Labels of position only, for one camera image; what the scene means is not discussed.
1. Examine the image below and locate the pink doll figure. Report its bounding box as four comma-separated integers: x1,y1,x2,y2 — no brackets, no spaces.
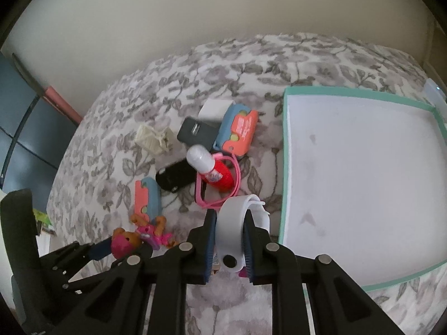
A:
111,214,179,259

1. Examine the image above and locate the pink blue foam block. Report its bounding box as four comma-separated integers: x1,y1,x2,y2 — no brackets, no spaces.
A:
134,177,161,222

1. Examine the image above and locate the red bottle silver cap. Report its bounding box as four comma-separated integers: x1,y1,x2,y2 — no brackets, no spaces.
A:
186,144,234,192

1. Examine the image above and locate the black toy car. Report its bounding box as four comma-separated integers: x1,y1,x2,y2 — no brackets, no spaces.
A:
155,159,197,193

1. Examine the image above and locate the blue cabinet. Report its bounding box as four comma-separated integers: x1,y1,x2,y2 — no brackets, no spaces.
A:
1,56,77,212

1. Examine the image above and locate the pink smartwatch band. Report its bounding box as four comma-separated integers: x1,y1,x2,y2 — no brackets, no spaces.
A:
194,151,242,210

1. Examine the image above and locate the white plastic clip holder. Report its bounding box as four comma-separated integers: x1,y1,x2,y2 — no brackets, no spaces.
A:
135,124,175,156

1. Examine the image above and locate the black power adapter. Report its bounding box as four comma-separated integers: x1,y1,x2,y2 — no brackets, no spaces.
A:
177,116,219,151

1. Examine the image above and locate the white teal-edged tray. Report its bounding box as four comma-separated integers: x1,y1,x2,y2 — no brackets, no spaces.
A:
279,86,446,290

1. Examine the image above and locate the white charger block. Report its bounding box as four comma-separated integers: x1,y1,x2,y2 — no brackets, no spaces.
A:
198,98,234,123

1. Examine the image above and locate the white device on bed edge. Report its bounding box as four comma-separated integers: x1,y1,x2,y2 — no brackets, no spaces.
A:
424,78,446,111

